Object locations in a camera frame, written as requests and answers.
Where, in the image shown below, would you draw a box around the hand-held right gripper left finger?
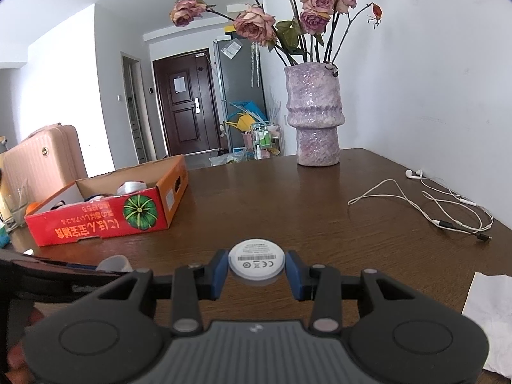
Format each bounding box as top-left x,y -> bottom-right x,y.
96,249 -> 230,336

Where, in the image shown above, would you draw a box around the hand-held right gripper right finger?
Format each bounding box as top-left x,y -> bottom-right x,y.
285,249 -> 417,334

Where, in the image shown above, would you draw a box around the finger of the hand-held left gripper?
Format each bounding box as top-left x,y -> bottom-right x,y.
16,254 -> 129,289

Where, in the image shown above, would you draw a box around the white round disc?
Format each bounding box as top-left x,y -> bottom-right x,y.
228,239 -> 286,285

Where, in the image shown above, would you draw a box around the red cardboard box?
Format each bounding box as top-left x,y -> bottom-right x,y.
24,154 -> 189,247

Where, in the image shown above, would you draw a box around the person's left hand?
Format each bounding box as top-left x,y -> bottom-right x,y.
6,304 -> 45,372

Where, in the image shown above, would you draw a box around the clear drinking glass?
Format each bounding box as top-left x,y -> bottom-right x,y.
2,186 -> 30,228

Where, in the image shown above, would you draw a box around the pink ribbed suitcase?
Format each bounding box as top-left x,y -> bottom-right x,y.
0,123 -> 89,209

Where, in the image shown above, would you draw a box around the plastic bag with greens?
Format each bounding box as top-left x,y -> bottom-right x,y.
209,152 -> 244,166

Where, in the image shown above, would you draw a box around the metal rolling cart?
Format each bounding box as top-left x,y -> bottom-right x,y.
251,124 -> 283,158

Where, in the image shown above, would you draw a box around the pink textured vase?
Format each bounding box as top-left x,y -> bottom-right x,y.
284,62 -> 345,166

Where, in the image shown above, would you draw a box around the dark brown door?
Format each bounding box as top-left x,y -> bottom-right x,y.
152,48 -> 222,157

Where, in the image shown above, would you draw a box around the yellow plastic watering can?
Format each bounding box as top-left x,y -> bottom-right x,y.
225,113 -> 257,132

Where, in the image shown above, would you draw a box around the purple dried grass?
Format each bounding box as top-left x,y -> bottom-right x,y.
268,92 -> 283,126

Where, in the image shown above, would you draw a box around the blue folding rack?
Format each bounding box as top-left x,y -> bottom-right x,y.
230,100 -> 265,123

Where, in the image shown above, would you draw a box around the grey refrigerator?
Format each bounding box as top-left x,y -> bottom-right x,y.
213,34 -> 268,153

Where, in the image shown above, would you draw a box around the white tissue paper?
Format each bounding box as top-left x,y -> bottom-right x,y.
462,272 -> 512,379

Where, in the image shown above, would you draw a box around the white folded umbrella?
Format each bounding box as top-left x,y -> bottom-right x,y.
250,42 -> 260,89

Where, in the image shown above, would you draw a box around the clear document pouch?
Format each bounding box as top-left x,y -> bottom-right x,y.
221,41 -> 243,59

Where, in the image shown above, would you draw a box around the dried pink rose bouquet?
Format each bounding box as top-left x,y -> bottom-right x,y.
169,0 -> 384,67

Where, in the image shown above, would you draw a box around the white wired earphones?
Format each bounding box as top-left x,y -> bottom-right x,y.
347,169 -> 494,243

